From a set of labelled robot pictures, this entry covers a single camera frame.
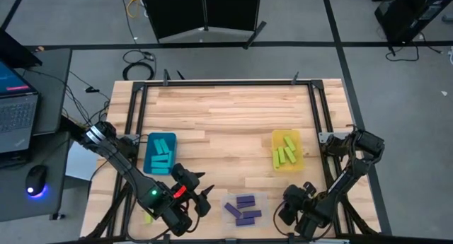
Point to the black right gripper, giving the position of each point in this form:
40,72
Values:
310,205

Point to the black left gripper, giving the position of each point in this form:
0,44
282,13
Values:
182,198

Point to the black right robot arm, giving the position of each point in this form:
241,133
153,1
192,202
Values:
339,182

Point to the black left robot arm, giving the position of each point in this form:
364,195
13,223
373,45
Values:
124,166

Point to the clear plastic bin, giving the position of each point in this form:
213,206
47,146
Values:
263,201

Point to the yellow plastic bin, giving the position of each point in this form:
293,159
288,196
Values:
299,166

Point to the teal plastic bin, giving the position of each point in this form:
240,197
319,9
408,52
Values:
148,141

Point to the black computer mouse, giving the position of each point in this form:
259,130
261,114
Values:
35,178

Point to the black desk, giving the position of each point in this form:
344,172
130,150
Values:
53,95

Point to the black partition panel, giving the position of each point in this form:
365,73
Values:
177,14

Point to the grey laptop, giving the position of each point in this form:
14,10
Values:
17,120

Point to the white object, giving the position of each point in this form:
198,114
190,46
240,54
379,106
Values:
451,56

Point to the black cabinet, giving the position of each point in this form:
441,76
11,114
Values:
403,17

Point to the black monitor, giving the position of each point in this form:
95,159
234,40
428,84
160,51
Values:
14,51

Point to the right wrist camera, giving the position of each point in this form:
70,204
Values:
308,228

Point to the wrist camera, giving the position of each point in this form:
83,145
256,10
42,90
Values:
308,228
177,222

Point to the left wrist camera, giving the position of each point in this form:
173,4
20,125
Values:
177,222

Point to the black aluminium table frame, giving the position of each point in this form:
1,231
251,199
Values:
226,83

